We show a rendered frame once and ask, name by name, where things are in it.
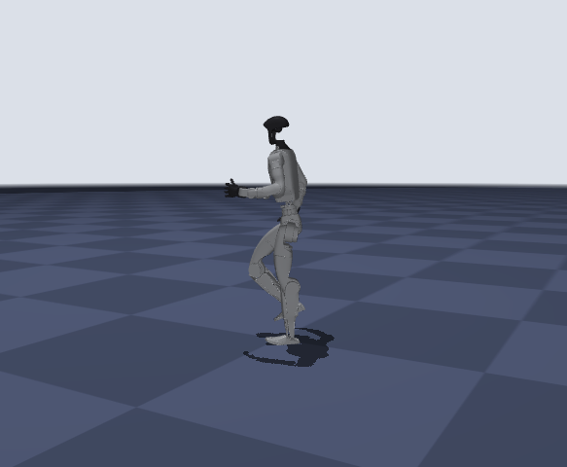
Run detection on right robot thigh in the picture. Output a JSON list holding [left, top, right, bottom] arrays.
[[248, 224, 281, 277]]

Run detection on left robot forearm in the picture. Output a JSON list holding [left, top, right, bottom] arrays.
[[238, 184, 281, 199]]

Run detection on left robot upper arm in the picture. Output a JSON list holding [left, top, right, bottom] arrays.
[[267, 152, 285, 198]]

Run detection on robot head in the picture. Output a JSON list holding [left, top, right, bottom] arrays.
[[264, 116, 291, 150]]

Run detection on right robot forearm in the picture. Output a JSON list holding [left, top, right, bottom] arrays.
[[292, 187, 306, 210]]

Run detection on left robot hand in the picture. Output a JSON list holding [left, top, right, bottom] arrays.
[[225, 178, 248, 198]]

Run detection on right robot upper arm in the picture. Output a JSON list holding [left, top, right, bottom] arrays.
[[297, 162, 307, 191]]

